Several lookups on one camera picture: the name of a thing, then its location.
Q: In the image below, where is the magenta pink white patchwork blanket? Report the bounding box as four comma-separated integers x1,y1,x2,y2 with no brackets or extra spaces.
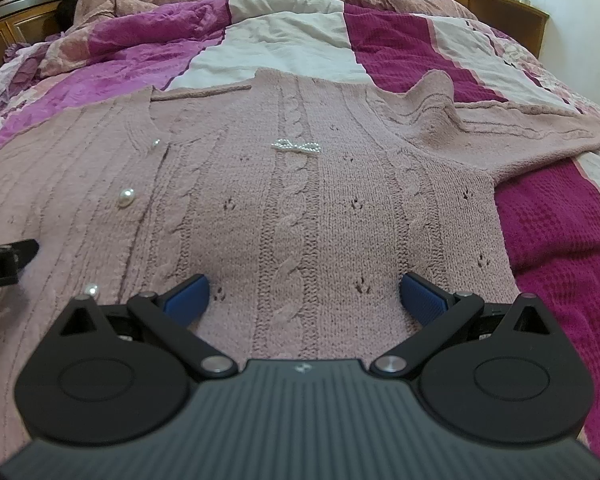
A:
0,0,600,460

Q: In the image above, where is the pink cable-knit cardigan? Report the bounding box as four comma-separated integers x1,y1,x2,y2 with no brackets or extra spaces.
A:
0,70,600,460

